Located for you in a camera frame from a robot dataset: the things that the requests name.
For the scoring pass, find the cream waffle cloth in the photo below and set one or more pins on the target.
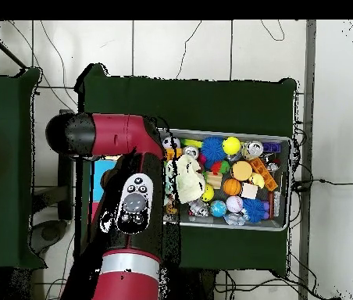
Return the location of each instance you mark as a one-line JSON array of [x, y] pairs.
[[190, 178]]

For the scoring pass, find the wooden box with three holes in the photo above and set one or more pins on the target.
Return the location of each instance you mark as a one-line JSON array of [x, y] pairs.
[[100, 178]]

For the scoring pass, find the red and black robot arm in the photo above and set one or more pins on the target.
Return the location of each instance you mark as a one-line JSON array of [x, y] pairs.
[[117, 134]]

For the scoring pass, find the orange toy building block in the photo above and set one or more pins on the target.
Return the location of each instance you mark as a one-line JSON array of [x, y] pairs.
[[174, 153]]

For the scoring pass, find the black and white soccer ball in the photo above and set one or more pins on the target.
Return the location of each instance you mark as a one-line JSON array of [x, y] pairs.
[[172, 142]]

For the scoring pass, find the blue spiky rubber ball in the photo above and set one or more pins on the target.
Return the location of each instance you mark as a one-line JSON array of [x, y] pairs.
[[254, 210], [213, 148]]

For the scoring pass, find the yellow smooth ball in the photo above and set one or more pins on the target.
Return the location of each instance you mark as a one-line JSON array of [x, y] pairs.
[[231, 145]]

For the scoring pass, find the orange toy basketball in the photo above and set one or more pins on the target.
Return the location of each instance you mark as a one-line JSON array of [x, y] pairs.
[[232, 187]]

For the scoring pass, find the blue and green globe ball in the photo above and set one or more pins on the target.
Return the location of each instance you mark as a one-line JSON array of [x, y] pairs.
[[218, 208]]

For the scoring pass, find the white toy baseball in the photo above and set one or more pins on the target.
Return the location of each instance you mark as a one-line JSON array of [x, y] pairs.
[[234, 204]]

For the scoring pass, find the grey stand base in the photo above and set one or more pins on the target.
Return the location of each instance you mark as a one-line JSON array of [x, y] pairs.
[[50, 232]]

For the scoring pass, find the dark green side table cloth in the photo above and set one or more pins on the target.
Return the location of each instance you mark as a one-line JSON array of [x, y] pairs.
[[4, 109]]

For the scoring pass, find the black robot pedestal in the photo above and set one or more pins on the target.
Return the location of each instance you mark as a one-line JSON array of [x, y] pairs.
[[201, 287]]

